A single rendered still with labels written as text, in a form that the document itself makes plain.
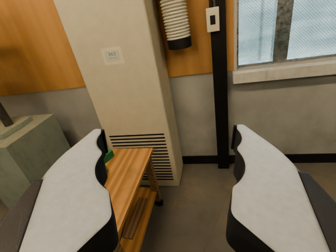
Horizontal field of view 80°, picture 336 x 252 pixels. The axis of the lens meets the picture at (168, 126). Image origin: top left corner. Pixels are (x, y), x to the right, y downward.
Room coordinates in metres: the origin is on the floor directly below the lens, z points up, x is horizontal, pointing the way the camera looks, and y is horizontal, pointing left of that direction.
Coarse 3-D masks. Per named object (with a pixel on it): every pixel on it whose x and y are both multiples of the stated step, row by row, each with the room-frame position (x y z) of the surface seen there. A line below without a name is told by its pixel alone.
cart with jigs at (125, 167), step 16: (112, 160) 1.06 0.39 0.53; (128, 160) 1.03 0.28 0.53; (144, 160) 1.00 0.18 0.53; (112, 176) 0.91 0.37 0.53; (128, 176) 0.88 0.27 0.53; (112, 192) 0.78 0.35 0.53; (128, 192) 0.76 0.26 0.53; (144, 192) 1.07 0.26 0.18; (128, 208) 0.67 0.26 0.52; (144, 208) 0.93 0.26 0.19; (128, 224) 0.82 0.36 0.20; (144, 224) 0.81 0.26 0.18; (128, 240) 0.73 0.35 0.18
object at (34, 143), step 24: (0, 120) 1.60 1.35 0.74; (24, 120) 1.51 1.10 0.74; (48, 120) 1.57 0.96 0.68; (0, 144) 1.24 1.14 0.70; (24, 144) 1.30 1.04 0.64; (48, 144) 1.46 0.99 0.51; (0, 168) 1.23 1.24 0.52; (24, 168) 1.21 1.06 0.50; (48, 168) 1.36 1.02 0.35; (0, 192) 1.29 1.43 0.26
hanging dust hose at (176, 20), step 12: (168, 0) 1.31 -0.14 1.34; (180, 0) 1.31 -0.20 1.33; (168, 12) 1.33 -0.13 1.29; (180, 12) 1.31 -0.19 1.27; (168, 24) 1.32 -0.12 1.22; (180, 24) 1.30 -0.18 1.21; (168, 36) 1.34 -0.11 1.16; (180, 36) 1.31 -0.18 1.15; (168, 48) 1.37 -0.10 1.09; (180, 48) 1.30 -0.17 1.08
